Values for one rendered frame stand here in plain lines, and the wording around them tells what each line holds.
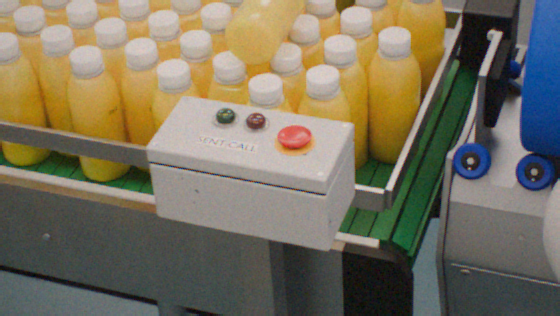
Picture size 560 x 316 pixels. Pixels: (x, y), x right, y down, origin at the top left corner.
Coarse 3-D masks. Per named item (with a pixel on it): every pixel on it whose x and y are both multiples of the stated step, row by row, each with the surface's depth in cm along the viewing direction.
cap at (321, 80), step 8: (312, 72) 130; (320, 72) 130; (328, 72) 130; (336, 72) 130; (312, 80) 129; (320, 80) 128; (328, 80) 128; (336, 80) 129; (312, 88) 129; (320, 88) 129; (328, 88) 129; (336, 88) 130
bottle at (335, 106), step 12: (312, 96) 130; (324, 96) 129; (336, 96) 130; (300, 108) 132; (312, 108) 130; (324, 108) 130; (336, 108) 130; (348, 108) 132; (336, 120) 130; (348, 120) 132
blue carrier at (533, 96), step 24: (552, 0) 117; (552, 24) 117; (528, 48) 119; (552, 48) 118; (528, 72) 119; (552, 72) 118; (528, 96) 121; (552, 96) 120; (528, 120) 123; (552, 120) 122; (528, 144) 127; (552, 144) 125
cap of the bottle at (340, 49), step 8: (328, 40) 135; (336, 40) 135; (344, 40) 135; (352, 40) 135; (328, 48) 134; (336, 48) 134; (344, 48) 133; (352, 48) 133; (328, 56) 134; (336, 56) 133; (344, 56) 133; (352, 56) 134
